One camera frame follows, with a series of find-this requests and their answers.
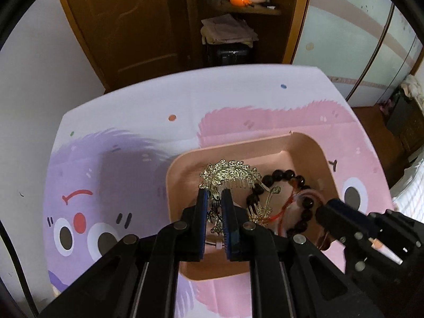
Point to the gold filigree hair comb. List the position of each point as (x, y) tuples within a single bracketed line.
[(228, 172)]

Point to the pink plastic tray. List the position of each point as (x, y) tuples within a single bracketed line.
[(185, 185)]

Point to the dark metal hair ornament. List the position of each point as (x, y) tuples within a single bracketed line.
[(214, 215)]

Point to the wooden shelf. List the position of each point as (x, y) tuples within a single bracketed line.
[(251, 8)]

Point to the brown wooden door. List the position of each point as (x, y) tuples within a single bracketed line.
[(132, 23)]

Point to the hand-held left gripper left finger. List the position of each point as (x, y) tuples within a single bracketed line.
[(202, 225)]

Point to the gold flower hairpin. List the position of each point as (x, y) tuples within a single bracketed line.
[(263, 207)]

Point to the black suitcase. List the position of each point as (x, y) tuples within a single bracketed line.
[(228, 54)]

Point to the pastel wardrobe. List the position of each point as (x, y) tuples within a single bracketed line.
[(351, 33)]

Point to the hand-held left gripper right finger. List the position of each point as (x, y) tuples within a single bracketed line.
[(229, 228)]

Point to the clear pink bangle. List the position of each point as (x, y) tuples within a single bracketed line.
[(313, 193)]

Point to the cartoon printed tablecloth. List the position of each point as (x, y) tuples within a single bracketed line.
[(132, 145)]

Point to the orange toy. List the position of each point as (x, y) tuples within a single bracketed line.
[(241, 1)]

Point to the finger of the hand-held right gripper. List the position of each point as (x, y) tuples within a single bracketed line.
[(346, 215)]

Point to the dark wooden cabinet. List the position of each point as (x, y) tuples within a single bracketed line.
[(405, 119)]

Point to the white bedding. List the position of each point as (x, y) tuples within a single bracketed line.
[(410, 188)]

